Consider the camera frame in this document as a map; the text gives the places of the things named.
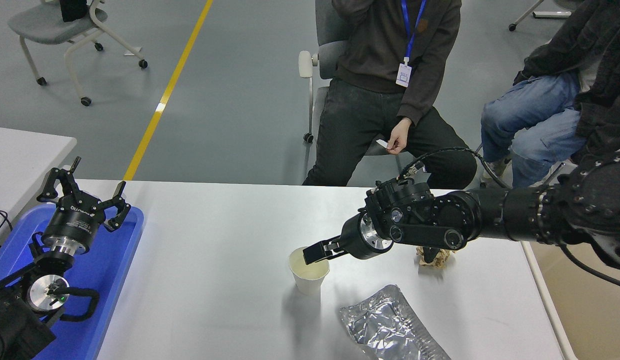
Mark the large pale plastic bin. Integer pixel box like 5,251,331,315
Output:
521,239,620,360

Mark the grey chair with metal legs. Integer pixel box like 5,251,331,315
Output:
471,142,571,187

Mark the white side table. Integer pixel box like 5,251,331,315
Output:
0,126,77,236

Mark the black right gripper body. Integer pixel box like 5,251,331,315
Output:
339,212,372,261

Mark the blue plastic tray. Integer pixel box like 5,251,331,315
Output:
0,205,145,360

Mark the wheeled chair with white legs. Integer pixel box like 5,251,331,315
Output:
508,0,576,32

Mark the silver foil tray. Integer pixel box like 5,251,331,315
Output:
338,284,453,360

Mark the person's left hand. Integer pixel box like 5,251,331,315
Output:
386,117,414,155

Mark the blue lanyard with badge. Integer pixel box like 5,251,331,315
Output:
395,0,428,89

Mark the grey wheeled chair with bag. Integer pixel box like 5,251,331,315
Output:
7,0,148,108

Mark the person with blue lanyard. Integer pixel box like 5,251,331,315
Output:
302,0,478,190

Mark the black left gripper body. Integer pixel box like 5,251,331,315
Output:
42,192,106,246

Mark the grey chair with white armrest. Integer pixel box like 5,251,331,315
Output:
298,0,426,176

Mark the black bag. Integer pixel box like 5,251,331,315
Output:
59,0,89,23

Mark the yellow floor tape line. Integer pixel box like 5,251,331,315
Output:
122,0,214,182

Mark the crumpled tan paper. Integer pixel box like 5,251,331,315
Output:
415,246,457,271

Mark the thin black cable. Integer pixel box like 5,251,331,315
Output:
0,206,14,259

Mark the white paper cup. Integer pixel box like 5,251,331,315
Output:
288,246,330,296

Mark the person in blue jeans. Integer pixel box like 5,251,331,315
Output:
480,0,620,189

